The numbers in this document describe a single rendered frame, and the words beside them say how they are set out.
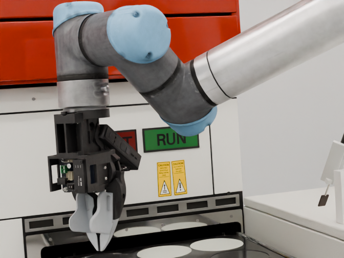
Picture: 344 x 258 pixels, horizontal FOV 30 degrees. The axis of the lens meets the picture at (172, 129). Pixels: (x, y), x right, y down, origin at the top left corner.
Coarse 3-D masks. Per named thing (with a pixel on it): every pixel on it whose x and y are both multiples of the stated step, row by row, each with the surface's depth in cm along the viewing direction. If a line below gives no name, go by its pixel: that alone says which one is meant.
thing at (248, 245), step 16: (192, 240) 126; (240, 240) 123; (80, 256) 119; (96, 256) 118; (112, 256) 117; (128, 256) 117; (192, 256) 113; (208, 256) 112; (224, 256) 112; (240, 256) 111; (256, 256) 111; (272, 256) 110
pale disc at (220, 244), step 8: (208, 240) 125; (216, 240) 125; (224, 240) 124; (232, 240) 124; (192, 248) 119; (200, 248) 119; (208, 248) 118; (216, 248) 118; (224, 248) 118; (232, 248) 117
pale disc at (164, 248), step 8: (152, 248) 121; (160, 248) 121; (168, 248) 120; (176, 248) 120; (184, 248) 119; (144, 256) 115; (152, 256) 115; (160, 256) 114; (168, 256) 114; (176, 256) 113
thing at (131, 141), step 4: (124, 132) 126; (128, 132) 126; (132, 132) 126; (120, 136) 126; (124, 136) 126; (128, 136) 126; (132, 136) 126; (128, 140) 126; (132, 140) 126; (132, 144) 127
